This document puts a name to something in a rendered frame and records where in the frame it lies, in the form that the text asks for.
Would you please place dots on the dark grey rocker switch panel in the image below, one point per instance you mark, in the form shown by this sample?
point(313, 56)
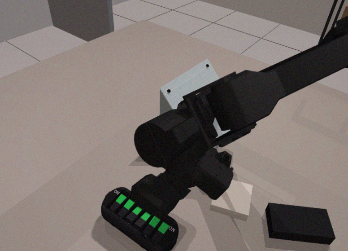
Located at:
point(137, 223)

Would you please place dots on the beige flat box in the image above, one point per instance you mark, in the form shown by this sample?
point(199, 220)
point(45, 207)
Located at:
point(235, 200)

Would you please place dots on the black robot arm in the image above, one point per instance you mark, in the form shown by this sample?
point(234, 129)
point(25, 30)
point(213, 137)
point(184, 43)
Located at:
point(237, 101)

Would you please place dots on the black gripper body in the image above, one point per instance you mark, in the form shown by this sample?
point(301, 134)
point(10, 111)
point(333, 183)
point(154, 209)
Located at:
point(159, 195)

